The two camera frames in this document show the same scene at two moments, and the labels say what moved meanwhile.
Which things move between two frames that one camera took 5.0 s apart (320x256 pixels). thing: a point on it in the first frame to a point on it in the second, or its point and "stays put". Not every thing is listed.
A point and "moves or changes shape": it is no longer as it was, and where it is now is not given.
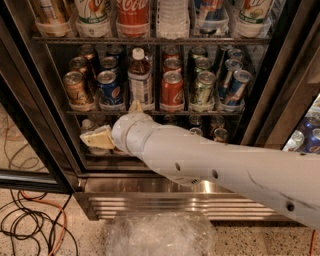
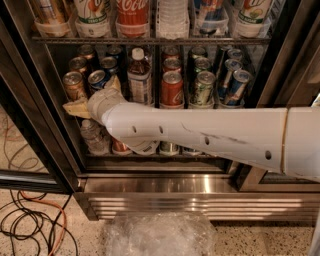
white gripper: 122,132 to 99,101
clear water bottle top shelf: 172,19 stays put
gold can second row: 79,64 stays put
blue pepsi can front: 111,91 moves or changes shape
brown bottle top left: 54,17 stays put
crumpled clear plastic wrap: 160,234 stays put
